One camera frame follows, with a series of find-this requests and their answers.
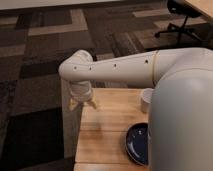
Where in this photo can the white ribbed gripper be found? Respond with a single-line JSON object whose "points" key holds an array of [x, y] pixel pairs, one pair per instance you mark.
{"points": [[81, 92]]}

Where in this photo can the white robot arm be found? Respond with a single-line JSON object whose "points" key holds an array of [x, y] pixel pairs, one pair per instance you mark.
{"points": [[180, 124]]}

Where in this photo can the dark blue bowl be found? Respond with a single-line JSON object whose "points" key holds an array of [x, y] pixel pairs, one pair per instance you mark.
{"points": [[136, 143]]}

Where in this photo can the white cup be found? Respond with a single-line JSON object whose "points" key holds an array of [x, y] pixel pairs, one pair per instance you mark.
{"points": [[145, 98]]}

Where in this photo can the wooden desk corner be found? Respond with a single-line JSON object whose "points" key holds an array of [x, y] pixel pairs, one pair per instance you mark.
{"points": [[203, 6]]}

